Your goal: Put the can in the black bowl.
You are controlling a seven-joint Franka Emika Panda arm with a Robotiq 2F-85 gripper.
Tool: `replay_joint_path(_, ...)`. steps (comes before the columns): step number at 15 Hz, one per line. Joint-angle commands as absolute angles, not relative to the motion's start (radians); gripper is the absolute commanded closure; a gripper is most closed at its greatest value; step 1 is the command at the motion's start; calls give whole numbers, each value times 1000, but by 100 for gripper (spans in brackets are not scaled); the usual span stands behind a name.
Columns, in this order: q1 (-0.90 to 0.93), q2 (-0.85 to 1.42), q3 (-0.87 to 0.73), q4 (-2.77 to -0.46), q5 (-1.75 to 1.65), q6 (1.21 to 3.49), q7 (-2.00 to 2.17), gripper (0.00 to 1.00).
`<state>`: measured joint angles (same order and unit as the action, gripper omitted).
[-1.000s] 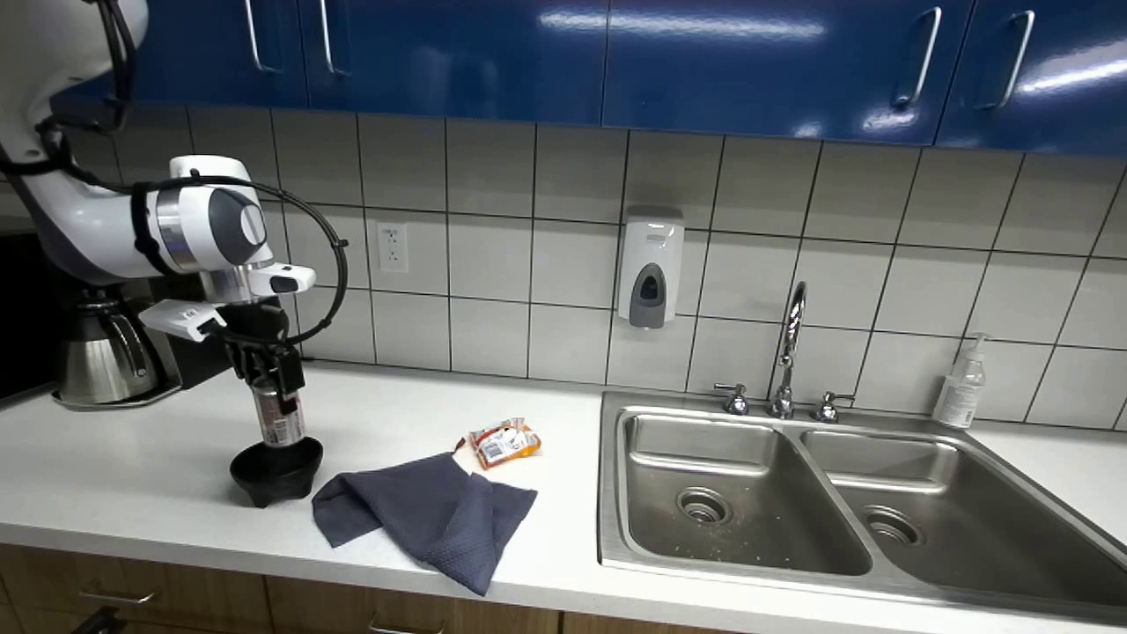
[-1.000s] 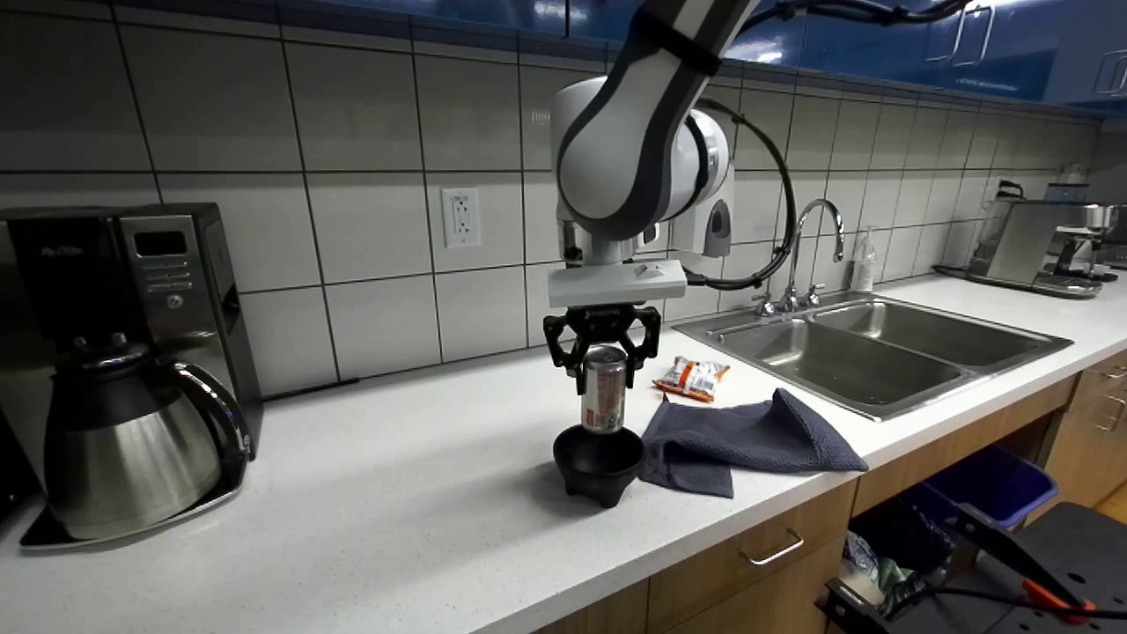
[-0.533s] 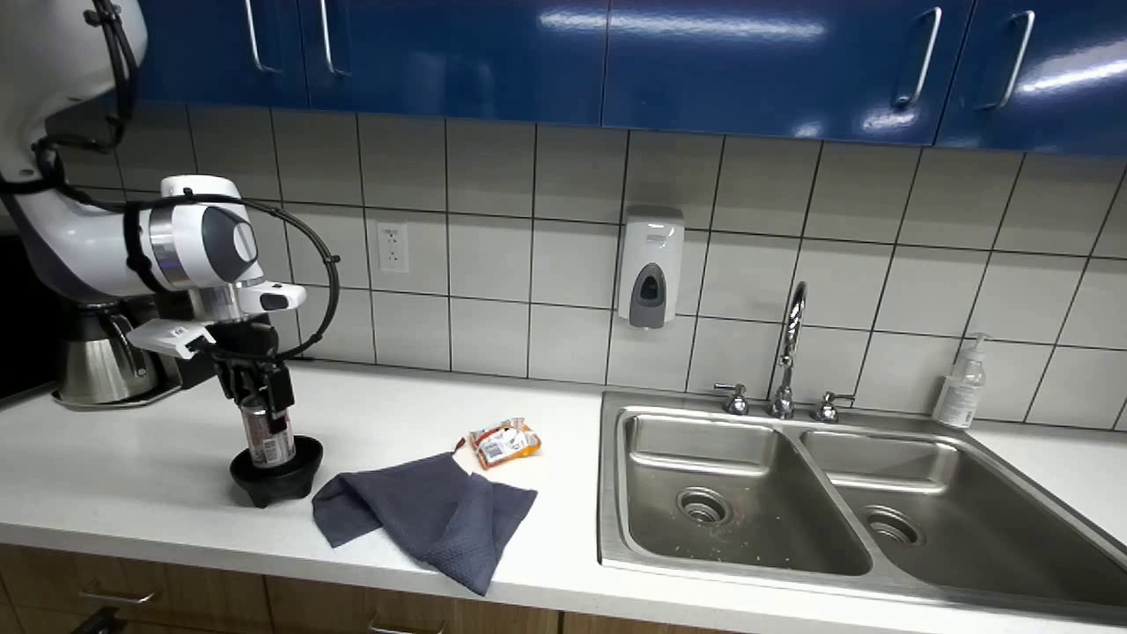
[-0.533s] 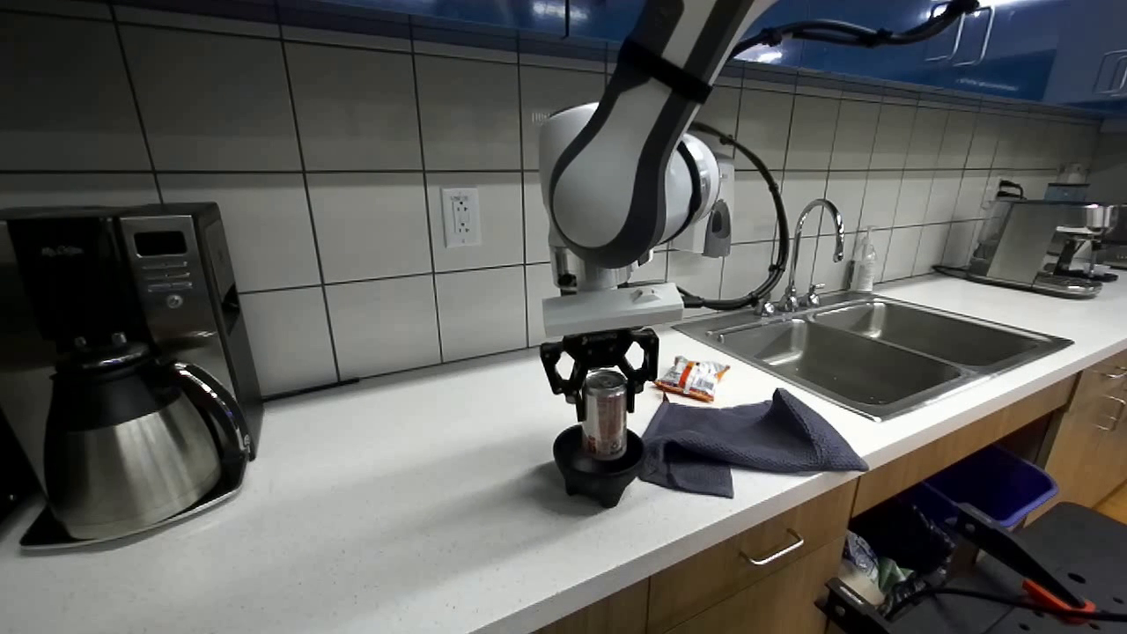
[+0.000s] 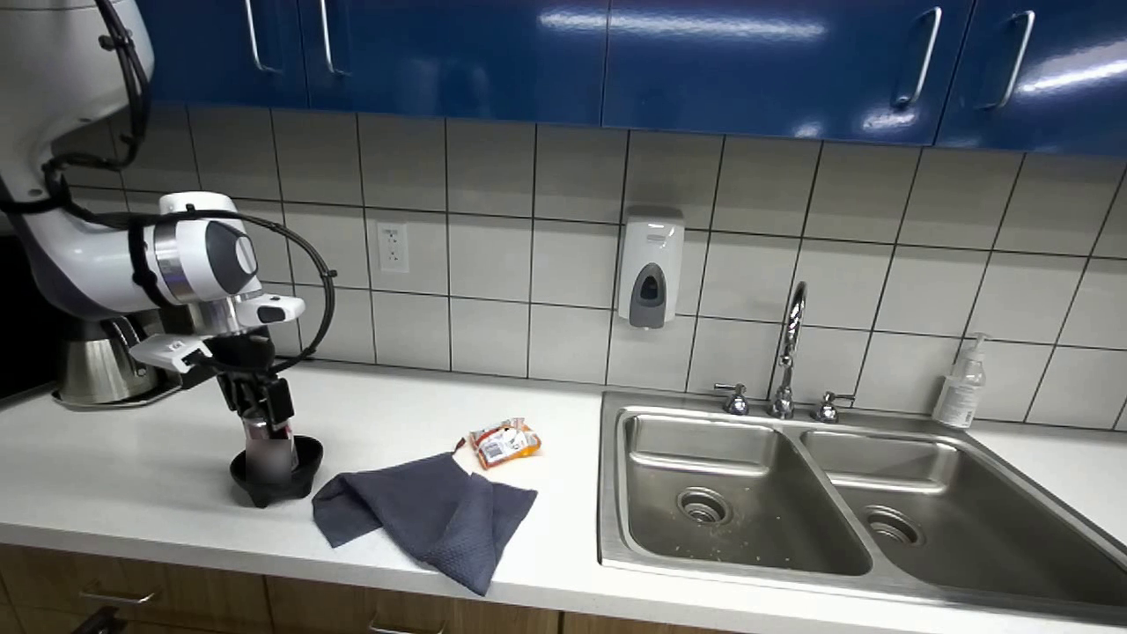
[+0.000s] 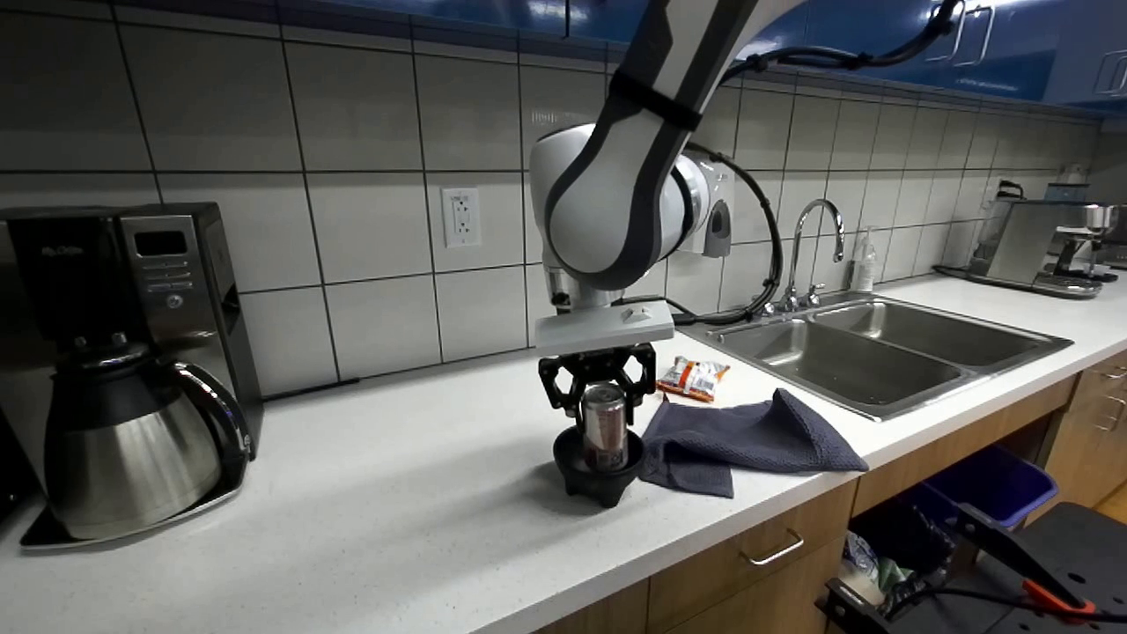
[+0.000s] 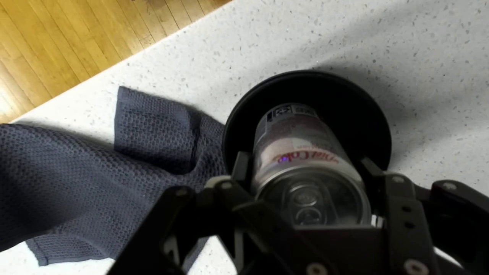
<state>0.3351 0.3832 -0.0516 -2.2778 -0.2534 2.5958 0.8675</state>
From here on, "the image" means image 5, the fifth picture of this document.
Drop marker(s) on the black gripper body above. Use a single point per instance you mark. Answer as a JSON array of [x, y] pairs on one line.
[[252, 376]]

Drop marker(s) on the silver drink can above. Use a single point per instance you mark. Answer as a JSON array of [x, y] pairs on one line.
[[271, 451]]

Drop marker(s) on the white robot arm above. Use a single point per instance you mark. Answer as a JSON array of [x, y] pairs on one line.
[[82, 259]]

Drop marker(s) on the black bowl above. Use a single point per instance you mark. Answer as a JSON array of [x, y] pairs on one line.
[[275, 489]]

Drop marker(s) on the stainless steel carafe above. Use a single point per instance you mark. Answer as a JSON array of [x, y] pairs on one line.
[[99, 370]]

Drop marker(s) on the wooden lower cabinet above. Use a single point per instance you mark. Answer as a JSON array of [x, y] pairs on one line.
[[233, 601]]

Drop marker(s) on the dark blue cloth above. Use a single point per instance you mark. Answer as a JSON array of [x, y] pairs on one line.
[[445, 517]]

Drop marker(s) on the orange white snack packet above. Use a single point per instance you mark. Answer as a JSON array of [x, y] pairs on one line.
[[504, 441]]

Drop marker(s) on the blue upper cabinet row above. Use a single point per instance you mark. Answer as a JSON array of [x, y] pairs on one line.
[[471, 53]]

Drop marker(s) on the stainless steel double sink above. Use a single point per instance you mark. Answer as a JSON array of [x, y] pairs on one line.
[[753, 504]]

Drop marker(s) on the chrome sink faucet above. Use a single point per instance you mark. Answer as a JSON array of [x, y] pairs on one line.
[[787, 355]]

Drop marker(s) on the clear soap bottle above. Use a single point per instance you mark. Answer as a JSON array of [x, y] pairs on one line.
[[961, 394]]

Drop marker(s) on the white wall power outlet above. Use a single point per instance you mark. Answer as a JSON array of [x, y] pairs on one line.
[[394, 247]]

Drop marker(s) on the white wall soap dispenser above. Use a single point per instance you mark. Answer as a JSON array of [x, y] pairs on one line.
[[648, 266]]

